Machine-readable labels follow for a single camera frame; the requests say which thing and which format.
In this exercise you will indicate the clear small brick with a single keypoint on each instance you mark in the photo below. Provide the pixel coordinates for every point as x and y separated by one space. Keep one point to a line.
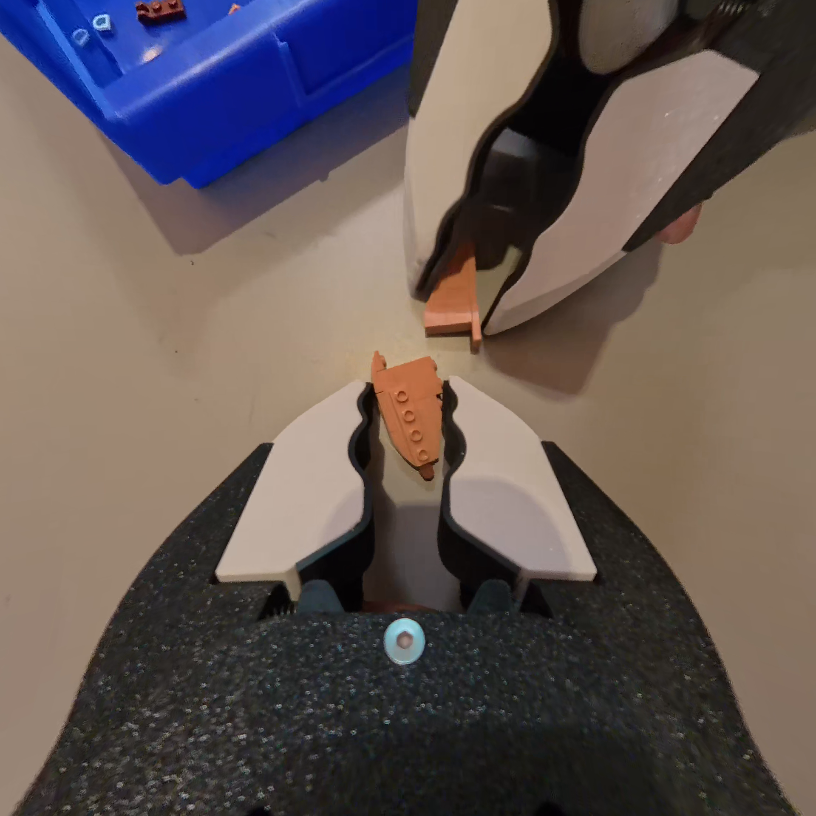
102 22
80 37

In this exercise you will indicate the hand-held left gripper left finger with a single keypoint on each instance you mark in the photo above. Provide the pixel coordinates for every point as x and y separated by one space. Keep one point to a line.
299 497

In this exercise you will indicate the blue plastic bin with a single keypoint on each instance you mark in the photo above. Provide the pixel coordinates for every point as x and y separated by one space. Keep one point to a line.
223 115

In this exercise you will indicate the orange brick ship hull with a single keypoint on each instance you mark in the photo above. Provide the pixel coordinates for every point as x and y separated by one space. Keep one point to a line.
408 421

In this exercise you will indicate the person's right hand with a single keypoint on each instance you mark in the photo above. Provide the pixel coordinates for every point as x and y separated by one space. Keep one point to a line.
681 226

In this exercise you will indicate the orange brick wedge plate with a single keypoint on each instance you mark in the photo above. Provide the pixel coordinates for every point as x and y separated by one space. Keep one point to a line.
449 306

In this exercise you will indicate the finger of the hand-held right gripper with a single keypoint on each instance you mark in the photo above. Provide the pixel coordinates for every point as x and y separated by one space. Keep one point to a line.
650 159
459 95

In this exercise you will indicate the dark red brick plate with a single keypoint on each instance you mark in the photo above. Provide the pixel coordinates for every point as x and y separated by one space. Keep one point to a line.
160 11

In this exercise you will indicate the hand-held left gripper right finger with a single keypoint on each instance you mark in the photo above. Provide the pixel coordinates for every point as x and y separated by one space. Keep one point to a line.
516 503

